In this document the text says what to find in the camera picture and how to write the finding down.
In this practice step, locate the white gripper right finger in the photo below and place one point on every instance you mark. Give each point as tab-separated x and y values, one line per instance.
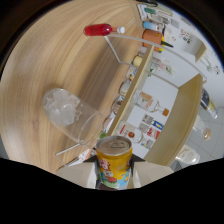
150	173

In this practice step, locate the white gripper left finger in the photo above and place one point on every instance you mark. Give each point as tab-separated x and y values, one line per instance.
78	175

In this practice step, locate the yellow drink can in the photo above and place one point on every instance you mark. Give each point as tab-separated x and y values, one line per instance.
114	163

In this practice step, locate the clear bottle with orange cap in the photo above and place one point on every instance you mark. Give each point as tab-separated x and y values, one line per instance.
148	101

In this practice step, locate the small red liquid bottle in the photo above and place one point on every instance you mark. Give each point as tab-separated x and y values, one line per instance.
98	30

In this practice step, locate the blue and white cup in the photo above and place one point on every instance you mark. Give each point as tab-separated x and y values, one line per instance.
151	25

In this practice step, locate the white-framed wooden shelf rack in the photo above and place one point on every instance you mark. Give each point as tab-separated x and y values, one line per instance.
166	126

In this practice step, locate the clear glass with ice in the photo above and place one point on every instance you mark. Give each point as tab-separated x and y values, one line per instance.
70	115

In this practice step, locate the black snack bag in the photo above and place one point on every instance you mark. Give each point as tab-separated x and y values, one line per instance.
208	103

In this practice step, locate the orange storage basket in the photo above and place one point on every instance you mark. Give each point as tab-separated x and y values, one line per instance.
152	38

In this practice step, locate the white tray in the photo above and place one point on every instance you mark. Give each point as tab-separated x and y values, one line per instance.
160	10

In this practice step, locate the multicolour wall poster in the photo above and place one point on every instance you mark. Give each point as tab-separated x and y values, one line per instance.
147	142

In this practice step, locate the red wall poster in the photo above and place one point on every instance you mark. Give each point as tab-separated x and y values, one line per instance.
153	132

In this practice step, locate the wooden wall shelf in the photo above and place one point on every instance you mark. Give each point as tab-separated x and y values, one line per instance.
197	48

